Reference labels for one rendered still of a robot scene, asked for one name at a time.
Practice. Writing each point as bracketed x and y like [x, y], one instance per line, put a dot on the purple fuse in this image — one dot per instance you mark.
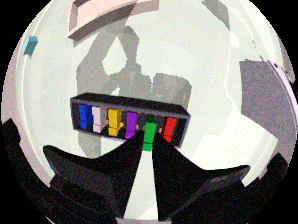
[131, 120]

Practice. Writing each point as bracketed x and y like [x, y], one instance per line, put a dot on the red fuse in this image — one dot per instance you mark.
[167, 128]

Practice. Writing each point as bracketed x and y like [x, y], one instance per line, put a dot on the small light blue block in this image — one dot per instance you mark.
[30, 45]

